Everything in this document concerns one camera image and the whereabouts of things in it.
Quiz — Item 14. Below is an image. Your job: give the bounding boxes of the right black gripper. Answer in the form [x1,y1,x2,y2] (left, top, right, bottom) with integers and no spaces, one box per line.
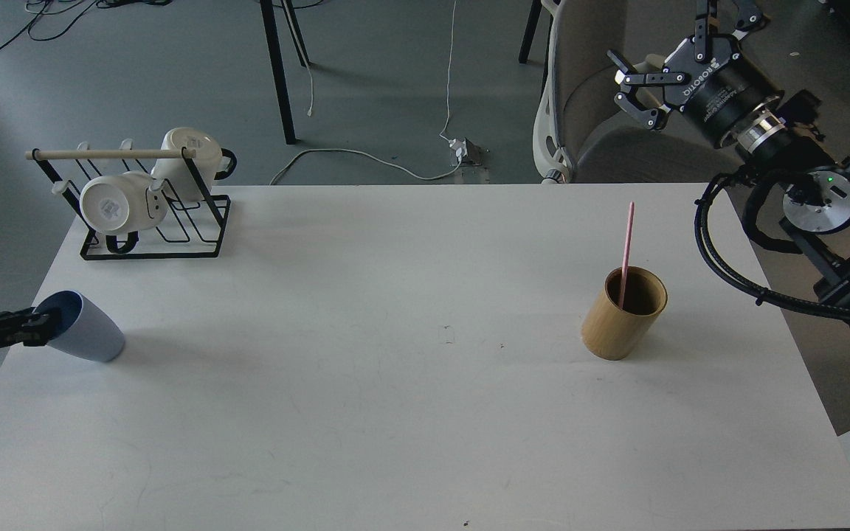
[607,0,786,148]

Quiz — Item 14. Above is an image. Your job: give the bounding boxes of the blue plastic cup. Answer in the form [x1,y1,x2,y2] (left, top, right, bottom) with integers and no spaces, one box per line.
[34,290,125,362]

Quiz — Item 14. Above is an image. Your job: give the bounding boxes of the pink chopstick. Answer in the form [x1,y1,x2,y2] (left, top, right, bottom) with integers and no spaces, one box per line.
[617,201,635,310]

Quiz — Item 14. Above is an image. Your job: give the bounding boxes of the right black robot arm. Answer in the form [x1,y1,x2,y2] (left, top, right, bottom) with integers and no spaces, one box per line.
[607,1,850,327]

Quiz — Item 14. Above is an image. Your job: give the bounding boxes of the grey office chair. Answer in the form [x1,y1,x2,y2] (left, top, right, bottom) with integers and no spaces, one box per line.
[532,1,739,184]

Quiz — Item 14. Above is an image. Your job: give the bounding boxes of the white mug front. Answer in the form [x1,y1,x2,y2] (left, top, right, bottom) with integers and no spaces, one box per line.
[80,171,169,254]

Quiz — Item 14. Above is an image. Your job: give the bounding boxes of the white mug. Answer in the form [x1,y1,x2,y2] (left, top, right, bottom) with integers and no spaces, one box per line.
[80,171,169,254]
[151,127,237,203]

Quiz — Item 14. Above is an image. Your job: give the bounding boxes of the white mug rear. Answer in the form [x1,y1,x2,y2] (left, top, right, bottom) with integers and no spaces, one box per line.
[151,127,237,203]

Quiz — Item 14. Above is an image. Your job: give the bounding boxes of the bamboo cylinder holder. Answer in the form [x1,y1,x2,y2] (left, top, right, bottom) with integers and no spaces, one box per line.
[581,266,668,361]

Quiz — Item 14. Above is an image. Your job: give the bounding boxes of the black table leg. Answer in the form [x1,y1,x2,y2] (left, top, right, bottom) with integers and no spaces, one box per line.
[258,1,311,145]

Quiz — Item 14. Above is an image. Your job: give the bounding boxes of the black wire mug rack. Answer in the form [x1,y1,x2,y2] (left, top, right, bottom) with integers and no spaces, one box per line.
[26,140,232,261]

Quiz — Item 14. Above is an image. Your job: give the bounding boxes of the white power cable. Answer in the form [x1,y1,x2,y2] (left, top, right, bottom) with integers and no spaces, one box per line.
[270,0,463,185]

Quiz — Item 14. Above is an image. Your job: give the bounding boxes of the black floor cables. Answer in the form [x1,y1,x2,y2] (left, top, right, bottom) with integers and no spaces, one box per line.
[0,0,175,89]

